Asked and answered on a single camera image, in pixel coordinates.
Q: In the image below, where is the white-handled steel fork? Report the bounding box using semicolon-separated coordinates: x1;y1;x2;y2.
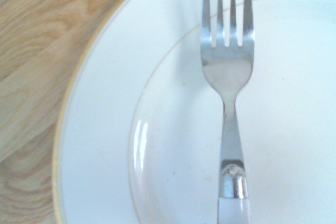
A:
199;0;256;224

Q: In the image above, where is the white gold-rimmed plate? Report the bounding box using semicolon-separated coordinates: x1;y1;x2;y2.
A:
51;0;336;224

